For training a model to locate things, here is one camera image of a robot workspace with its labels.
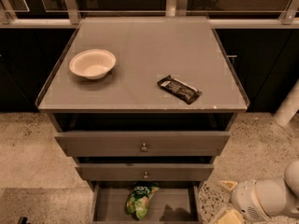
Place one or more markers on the metal railing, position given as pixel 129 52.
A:
pixel 221 14

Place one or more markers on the dark object floor corner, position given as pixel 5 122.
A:
pixel 22 220

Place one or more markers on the grey drawer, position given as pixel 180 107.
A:
pixel 173 203
pixel 122 135
pixel 159 169

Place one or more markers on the white paper bowl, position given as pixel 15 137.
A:
pixel 92 64

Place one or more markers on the top drawer metal knob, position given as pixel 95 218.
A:
pixel 144 148

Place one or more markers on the white pillar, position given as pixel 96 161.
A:
pixel 288 107

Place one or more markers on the drawer metal knob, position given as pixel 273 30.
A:
pixel 144 148
pixel 146 175

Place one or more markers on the black snack bar wrapper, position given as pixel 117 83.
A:
pixel 179 89

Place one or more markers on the middle drawer metal knob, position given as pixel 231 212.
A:
pixel 146 175

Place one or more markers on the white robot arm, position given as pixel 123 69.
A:
pixel 291 176

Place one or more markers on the grey bottom drawer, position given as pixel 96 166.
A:
pixel 173 203

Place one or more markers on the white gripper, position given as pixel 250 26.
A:
pixel 245 199

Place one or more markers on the grey drawer cabinet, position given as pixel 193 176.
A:
pixel 146 50

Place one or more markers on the grey middle drawer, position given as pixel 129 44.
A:
pixel 159 169

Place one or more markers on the grey top drawer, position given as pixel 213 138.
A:
pixel 122 135

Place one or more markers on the green rice chip bag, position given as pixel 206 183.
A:
pixel 138 200

